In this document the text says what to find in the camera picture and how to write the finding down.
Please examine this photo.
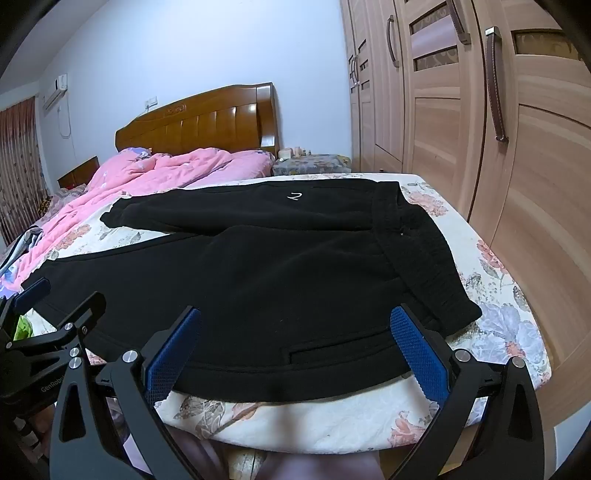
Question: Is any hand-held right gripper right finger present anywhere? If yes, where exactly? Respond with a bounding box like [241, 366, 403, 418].
[379, 302, 546, 480]

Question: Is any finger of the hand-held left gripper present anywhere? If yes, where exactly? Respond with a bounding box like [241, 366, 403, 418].
[0, 277, 51, 344]
[11, 292, 107, 361]

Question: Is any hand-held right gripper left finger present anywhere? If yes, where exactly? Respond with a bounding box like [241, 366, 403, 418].
[48, 305, 218, 480]

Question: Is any white and black garment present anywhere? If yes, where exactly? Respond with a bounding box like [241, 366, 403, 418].
[0, 225, 44, 278]

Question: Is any bed with floral sheet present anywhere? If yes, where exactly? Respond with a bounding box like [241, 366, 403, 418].
[0, 172, 552, 455]

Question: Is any small brown wooden nightstand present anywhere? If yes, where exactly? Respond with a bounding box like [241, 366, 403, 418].
[58, 155, 100, 190]

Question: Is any reddish patterned curtain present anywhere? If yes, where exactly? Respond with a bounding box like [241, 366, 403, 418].
[0, 96, 47, 247]

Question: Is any pink quilt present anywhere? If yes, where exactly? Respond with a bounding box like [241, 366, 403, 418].
[0, 147, 273, 296]

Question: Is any white air conditioner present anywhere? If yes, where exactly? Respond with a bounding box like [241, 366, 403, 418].
[41, 74, 69, 110]

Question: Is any light wooden wardrobe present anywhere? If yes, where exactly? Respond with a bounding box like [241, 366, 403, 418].
[339, 0, 591, 430]

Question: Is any nightstand with floral cloth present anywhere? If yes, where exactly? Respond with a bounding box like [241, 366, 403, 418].
[272, 154, 352, 177]

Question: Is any brown wooden headboard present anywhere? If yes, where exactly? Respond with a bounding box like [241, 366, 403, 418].
[115, 82, 281, 160]

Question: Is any brown wardrobe door handle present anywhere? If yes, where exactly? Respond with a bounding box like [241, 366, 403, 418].
[449, 0, 472, 47]
[387, 15, 400, 69]
[485, 27, 509, 143]

